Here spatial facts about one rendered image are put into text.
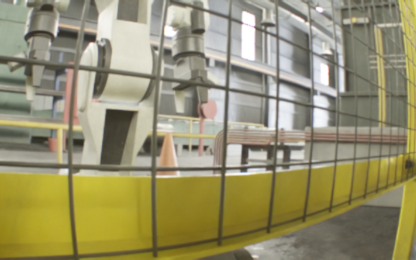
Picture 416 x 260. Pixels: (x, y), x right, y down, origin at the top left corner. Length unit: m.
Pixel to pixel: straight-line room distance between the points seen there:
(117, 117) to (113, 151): 0.09
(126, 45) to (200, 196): 0.56
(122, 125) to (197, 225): 0.58
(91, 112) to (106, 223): 0.55
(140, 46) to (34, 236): 0.64
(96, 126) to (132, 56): 0.17
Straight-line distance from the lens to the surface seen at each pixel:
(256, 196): 0.33
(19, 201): 0.22
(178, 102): 1.00
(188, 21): 1.00
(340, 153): 2.70
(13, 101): 9.50
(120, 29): 0.82
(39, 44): 0.79
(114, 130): 0.84
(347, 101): 3.49
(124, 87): 0.79
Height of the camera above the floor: 0.47
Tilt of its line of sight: 2 degrees up
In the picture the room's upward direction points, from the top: 3 degrees clockwise
